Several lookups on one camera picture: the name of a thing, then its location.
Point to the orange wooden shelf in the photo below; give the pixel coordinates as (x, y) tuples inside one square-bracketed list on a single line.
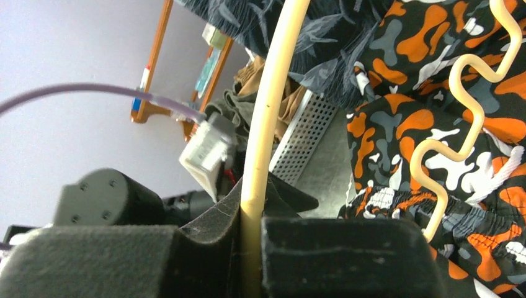
[(180, 61)]

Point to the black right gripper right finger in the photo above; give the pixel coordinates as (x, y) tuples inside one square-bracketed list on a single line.
[(342, 258)]

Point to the orange camo shorts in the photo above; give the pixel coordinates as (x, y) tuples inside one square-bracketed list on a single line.
[(439, 140)]

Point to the cream yellow hanger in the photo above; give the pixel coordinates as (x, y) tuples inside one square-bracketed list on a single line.
[(262, 131)]

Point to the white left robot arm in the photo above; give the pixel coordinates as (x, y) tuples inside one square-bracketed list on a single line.
[(107, 197)]

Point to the white plastic laundry basket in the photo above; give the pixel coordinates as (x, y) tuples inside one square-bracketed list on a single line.
[(301, 138)]

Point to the tan khaki shorts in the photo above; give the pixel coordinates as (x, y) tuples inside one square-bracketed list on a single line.
[(250, 85)]

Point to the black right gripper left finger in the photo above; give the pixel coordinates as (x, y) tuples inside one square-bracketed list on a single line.
[(198, 259)]

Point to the olive green shorts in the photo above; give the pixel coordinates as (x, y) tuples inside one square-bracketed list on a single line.
[(237, 109)]

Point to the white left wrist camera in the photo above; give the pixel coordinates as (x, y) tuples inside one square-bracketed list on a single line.
[(209, 152)]

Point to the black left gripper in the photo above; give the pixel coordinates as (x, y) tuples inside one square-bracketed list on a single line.
[(287, 193)]

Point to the blue blister pack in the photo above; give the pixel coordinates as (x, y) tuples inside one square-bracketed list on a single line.
[(207, 71)]

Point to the white medicine box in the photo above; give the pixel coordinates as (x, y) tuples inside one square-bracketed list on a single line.
[(214, 37)]

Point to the dark patterned shorts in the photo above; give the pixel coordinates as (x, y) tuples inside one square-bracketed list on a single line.
[(325, 38)]

